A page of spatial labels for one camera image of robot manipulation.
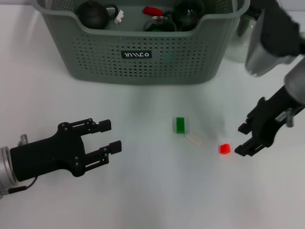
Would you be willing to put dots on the small orange-red brick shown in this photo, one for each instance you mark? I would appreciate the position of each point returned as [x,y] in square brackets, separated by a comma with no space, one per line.
[224,149]

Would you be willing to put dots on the black clay teapot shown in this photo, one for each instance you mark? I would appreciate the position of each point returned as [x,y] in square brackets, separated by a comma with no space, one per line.
[91,15]

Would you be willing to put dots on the white brick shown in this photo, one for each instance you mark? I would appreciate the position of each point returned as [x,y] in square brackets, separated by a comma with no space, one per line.
[195,140]
[119,16]

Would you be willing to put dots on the grey-green perforated storage bin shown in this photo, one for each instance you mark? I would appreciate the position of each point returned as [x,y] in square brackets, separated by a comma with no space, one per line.
[166,64]

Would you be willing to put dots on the glass carafe black lid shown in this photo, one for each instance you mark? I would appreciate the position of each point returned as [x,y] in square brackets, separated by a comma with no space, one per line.
[238,45]

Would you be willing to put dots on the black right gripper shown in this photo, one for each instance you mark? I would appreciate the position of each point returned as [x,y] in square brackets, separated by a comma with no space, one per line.
[269,119]

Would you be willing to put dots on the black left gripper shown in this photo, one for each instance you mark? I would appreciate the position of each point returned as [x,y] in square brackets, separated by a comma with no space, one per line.
[47,157]

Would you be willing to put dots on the green rectangular brick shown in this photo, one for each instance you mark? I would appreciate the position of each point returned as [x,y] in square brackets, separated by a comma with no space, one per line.
[156,30]
[180,125]

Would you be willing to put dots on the glass teacup black holder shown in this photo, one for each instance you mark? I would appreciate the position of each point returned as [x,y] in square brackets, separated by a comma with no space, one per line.
[164,23]
[188,15]

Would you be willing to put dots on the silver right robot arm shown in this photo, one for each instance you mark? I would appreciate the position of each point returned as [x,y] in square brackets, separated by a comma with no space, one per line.
[274,40]

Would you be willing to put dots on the dark red long brick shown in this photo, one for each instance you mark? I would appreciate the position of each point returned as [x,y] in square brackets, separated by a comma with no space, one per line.
[152,10]

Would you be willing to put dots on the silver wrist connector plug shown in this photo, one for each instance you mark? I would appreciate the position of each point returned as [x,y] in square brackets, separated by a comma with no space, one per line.
[289,118]
[23,139]

